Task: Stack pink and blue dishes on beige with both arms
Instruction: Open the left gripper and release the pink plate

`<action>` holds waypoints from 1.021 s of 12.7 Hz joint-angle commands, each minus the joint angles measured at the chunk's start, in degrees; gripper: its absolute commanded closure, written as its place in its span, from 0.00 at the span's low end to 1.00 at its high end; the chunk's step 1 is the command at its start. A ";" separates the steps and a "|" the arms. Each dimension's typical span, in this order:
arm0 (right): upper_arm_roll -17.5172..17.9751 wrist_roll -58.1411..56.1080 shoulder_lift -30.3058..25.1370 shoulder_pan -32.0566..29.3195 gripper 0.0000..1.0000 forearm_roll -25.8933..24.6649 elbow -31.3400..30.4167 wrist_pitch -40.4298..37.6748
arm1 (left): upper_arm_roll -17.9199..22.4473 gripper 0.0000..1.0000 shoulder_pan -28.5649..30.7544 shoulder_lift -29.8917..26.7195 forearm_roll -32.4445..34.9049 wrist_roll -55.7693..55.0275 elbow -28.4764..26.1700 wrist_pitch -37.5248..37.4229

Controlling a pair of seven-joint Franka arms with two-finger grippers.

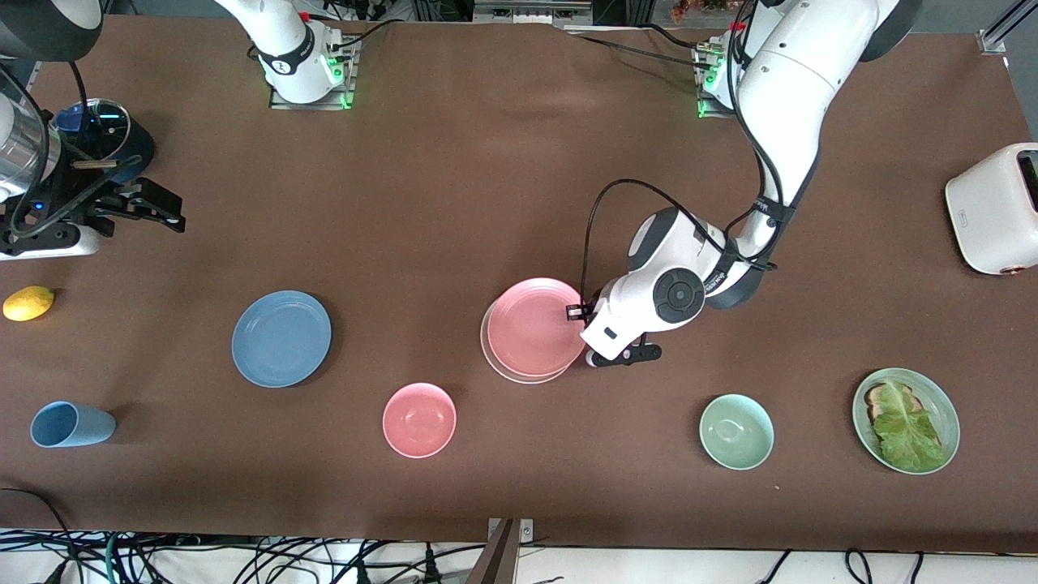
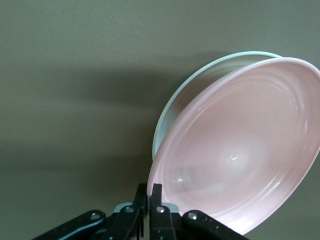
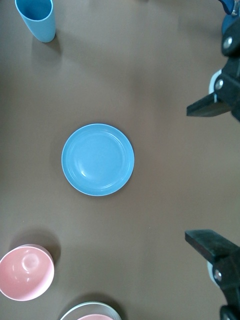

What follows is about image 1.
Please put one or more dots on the white toaster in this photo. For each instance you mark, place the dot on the white toaster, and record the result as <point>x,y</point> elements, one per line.
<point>989,211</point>

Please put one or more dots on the small green bowl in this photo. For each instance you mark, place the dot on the small green bowl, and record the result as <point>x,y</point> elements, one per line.
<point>736,431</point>

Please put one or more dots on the brown table cloth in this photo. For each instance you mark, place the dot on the brown table cloth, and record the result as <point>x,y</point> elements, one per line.
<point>454,203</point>

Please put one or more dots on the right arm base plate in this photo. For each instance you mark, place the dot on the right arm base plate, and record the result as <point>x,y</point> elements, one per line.
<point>345,89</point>

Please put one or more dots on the beige plate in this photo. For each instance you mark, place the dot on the beige plate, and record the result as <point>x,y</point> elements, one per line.
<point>503,373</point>

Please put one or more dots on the yellow lemon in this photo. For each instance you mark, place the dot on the yellow lemon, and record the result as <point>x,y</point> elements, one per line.
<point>28,304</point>

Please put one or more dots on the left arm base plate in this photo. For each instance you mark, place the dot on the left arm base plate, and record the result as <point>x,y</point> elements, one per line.
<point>707,105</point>

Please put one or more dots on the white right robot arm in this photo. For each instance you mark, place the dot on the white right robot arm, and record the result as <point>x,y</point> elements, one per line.
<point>284,49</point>

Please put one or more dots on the aluminium frame profile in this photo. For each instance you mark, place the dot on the aluminium frame profile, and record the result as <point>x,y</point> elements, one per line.
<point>993,39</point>

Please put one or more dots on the dark camera pole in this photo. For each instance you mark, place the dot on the dark camera pole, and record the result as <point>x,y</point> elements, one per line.
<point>499,560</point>

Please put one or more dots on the small pink bowl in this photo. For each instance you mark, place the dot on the small pink bowl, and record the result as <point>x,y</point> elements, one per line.
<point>419,420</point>

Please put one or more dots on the grey metal box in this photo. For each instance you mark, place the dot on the grey metal box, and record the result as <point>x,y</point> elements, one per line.
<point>531,12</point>

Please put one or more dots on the silver mounting bracket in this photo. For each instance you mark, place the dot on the silver mounting bracket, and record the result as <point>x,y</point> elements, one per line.
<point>527,529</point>

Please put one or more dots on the blue cup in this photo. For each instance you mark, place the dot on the blue cup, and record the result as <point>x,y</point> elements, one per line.
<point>73,426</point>

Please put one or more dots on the dark blue pot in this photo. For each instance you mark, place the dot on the dark blue pot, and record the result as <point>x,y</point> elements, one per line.
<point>142,150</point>

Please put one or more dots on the pink plate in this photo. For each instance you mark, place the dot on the pink plate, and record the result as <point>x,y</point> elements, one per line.
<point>531,328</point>

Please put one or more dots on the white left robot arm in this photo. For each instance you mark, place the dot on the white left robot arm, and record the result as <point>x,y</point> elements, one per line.
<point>787,97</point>

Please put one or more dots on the blue plate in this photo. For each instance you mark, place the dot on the blue plate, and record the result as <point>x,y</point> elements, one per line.
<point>281,339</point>

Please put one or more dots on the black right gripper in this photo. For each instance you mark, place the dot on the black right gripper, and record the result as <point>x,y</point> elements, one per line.
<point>71,204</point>

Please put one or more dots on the green lettuce leaf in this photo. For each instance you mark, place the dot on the green lettuce leaf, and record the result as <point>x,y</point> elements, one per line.
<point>908,438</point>

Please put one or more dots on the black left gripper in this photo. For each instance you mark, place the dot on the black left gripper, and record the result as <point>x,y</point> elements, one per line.
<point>577,312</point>

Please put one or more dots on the green plate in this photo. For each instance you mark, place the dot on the green plate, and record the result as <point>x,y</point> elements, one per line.
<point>945,414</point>

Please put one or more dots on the brown bread slice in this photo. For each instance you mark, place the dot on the brown bread slice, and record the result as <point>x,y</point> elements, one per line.
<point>872,399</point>

